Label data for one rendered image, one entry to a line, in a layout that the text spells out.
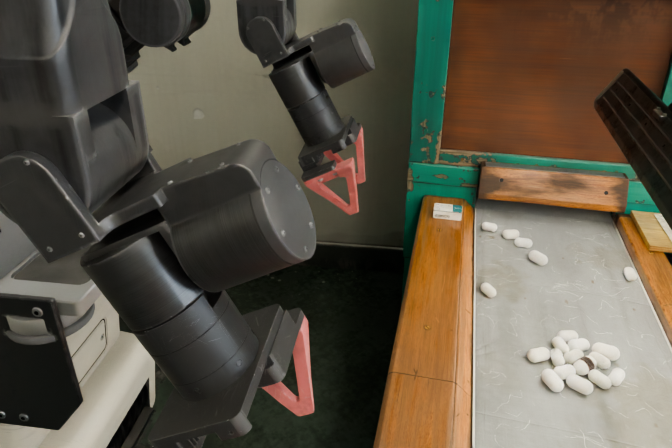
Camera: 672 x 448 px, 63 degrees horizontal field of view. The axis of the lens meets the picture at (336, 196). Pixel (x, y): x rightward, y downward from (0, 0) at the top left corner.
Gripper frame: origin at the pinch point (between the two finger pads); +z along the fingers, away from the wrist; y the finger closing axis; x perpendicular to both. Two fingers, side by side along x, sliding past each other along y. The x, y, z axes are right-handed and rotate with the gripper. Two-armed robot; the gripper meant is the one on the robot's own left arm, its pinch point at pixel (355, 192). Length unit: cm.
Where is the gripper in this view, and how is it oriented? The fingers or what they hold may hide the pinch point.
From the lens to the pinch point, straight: 76.3
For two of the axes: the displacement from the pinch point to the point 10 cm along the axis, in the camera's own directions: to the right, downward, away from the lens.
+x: -8.8, 3.5, 3.1
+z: 4.5, 8.3, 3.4
